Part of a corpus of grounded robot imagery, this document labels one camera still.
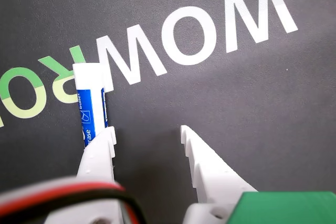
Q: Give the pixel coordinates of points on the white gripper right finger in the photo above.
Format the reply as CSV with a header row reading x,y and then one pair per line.
x,y
210,176

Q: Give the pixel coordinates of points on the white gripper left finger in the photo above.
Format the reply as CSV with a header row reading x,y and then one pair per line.
x,y
97,155

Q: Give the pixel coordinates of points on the blue and white marker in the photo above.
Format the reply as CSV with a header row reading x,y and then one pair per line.
x,y
89,103

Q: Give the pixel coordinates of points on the dark grey WOWROBO mat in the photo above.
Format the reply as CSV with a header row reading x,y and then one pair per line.
x,y
236,98

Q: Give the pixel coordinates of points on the green mount with camera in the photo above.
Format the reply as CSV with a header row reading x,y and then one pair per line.
x,y
288,208

